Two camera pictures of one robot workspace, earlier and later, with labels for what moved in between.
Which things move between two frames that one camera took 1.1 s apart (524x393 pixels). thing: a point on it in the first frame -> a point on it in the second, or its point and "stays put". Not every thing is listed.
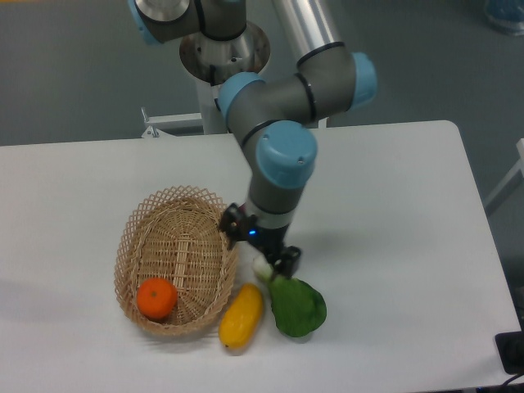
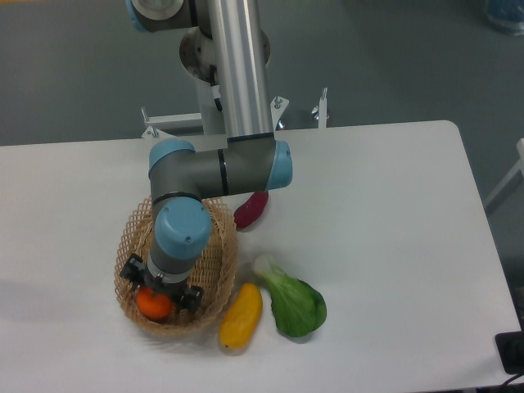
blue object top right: x=508 y=14 stays put
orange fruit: x=156 y=298 stays put
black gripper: x=265 y=238 -> x=135 y=273
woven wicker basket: x=173 y=233 stays put
